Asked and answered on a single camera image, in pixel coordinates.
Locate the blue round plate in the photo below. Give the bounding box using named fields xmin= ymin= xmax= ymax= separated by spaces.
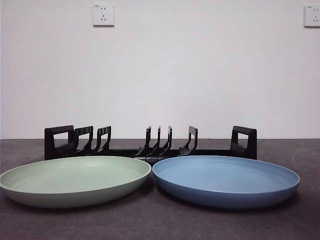
xmin=151 ymin=154 xmax=301 ymax=210

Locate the pale green round plate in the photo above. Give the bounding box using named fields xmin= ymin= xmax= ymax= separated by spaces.
xmin=0 ymin=155 xmax=152 ymax=209

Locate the black plastic plate rack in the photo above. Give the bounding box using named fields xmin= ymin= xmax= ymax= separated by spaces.
xmin=44 ymin=124 xmax=258 ymax=161

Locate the white wall power socket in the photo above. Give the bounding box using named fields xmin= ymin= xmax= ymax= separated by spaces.
xmin=303 ymin=4 xmax=320 ymax=29
xmin=93 ymin=3 xmax=116 ymax=28

